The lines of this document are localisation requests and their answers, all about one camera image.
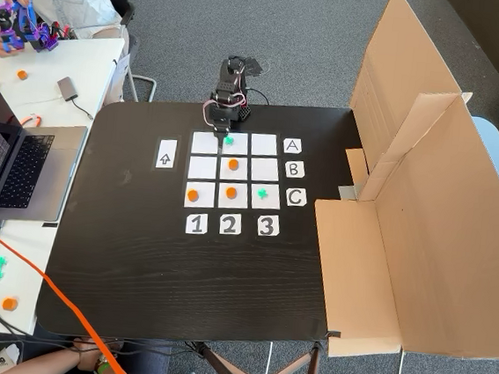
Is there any grey tape strip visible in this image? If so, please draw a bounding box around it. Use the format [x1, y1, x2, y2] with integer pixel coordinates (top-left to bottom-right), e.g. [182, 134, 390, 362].
[338, 181, 363, 203]

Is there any camera tripod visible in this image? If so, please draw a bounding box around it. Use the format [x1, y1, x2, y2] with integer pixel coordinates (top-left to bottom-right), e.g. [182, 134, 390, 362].
[187, 329, 328, 374]

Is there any large brown cardboard screen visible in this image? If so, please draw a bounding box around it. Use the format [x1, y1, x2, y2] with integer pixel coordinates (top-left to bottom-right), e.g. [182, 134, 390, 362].
[299, 0, 499, 374]

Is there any white arrow paper sheet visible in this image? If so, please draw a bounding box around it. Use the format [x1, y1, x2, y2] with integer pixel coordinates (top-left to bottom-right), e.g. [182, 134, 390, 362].
[155, 137, 179, 171]

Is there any grey USB hub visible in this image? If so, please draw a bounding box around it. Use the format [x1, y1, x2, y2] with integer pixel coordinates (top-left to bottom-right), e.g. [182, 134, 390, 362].
[55, 75, 81, 103]

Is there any purple leader arm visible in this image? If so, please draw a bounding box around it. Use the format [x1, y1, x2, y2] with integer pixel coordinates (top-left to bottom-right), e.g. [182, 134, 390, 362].
[0, 0, 66, 60]

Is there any white paper grid square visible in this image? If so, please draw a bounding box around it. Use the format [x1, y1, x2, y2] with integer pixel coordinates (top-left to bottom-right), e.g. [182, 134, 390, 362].
[218, 155, 250, 183]
[221, 132, 250, 157]
[249, 157, 281, 184]
[250, 133, 279, 158]
[216, 181, 250, 210]
[187, 154, 219, 182]
[184, 180, 217, 211]
[249, 182, 283, 212]
[191, 129, 220, 156]

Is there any grey laptop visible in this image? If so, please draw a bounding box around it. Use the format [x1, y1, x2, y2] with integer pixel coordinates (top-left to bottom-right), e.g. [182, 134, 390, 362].
[0, 78, 93, 228]

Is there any paper sheet letter B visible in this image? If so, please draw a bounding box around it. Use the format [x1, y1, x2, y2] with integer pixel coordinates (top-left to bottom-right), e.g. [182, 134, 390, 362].
[283, 159, 306, 180]

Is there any paper sheet number 1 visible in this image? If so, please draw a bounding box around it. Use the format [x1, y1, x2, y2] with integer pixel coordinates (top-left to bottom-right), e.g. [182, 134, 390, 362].
[185, 213, 209, 237]

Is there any black floor tape patch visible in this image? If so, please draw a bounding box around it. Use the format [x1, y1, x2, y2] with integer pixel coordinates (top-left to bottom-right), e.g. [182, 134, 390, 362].
[245, 56, 266, 77]

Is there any paper sheet letter A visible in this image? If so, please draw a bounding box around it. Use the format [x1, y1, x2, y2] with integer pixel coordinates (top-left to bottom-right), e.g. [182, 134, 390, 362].
[283, 137, 304, 155]

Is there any paper sheet letter C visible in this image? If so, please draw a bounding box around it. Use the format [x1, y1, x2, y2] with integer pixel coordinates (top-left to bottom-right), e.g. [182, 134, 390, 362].
[284, 187, 309, 209]

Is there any white table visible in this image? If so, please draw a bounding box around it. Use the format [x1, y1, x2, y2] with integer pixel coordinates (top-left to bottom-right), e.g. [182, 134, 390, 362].
[0, 26, 130, 344]

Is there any thick orange cable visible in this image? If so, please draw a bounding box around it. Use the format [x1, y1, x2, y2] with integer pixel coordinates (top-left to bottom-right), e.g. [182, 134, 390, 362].
[0, 218, 154, 374]

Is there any paper sheet number 2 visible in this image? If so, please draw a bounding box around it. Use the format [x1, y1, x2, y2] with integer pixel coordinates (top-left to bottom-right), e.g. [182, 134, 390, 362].
[217, 213, 244, 237]

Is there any paper sheet number 3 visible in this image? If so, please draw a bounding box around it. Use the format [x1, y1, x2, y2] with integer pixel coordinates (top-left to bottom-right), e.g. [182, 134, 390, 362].
[256, 214, 282, 238]

